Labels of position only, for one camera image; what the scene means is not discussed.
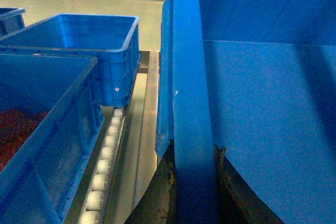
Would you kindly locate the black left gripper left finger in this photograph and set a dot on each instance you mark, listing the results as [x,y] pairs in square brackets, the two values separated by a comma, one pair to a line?
[158,204]

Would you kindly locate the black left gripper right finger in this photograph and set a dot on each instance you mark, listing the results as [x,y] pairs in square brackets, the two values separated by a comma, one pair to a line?
[238,203]

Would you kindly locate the large blue plastic crate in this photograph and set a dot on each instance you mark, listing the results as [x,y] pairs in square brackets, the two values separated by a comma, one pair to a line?
[256,77]

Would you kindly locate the empty blue crate on shelf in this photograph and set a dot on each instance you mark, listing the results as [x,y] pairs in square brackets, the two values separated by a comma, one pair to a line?
[113,40]

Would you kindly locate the white roller track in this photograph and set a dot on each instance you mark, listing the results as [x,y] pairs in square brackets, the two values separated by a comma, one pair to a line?
[96,198]

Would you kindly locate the blue crate with red contents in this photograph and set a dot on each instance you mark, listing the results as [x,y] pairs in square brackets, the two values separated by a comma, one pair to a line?
[40,181]

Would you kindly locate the far left blue crate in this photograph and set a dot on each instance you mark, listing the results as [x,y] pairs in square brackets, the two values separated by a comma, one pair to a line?
[11,20]

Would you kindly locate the steel roller shelf frame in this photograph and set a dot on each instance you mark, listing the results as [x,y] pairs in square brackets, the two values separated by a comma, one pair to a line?
[136,160]

